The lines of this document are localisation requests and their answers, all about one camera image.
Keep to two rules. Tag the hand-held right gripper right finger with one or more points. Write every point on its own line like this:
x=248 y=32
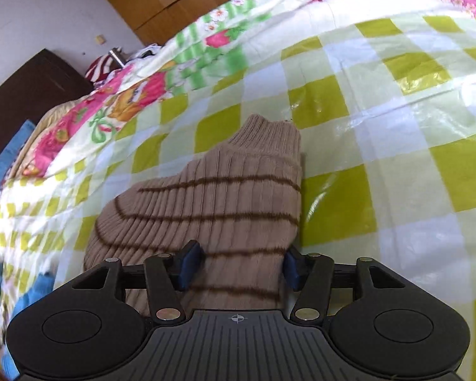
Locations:
x=291 y=272

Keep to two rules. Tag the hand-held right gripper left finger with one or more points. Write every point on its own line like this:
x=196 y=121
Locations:
x=190 y=264

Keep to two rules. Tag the beige striped knit sweater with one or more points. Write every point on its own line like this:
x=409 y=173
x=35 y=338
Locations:
x=222 y=198

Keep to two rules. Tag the checkered printed blanket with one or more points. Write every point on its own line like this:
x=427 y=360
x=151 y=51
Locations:
x=380 y=147

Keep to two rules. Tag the blue cloth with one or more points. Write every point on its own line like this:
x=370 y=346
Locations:
x=31 y=293

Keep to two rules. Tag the yellow pillow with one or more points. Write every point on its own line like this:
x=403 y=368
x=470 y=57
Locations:
x=53 y=113

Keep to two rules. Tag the blue pillow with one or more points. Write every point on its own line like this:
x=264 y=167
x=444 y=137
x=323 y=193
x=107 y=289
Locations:
x=8 y=158

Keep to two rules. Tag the red white striped cloth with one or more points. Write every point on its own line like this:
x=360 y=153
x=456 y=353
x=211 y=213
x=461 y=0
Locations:
x=97 y=67

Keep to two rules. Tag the metal flask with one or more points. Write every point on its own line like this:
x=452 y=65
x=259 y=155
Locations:
x=117 y=56

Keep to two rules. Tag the dark wooden headboard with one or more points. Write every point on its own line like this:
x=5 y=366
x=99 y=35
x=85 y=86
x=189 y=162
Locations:
x=23 y=95

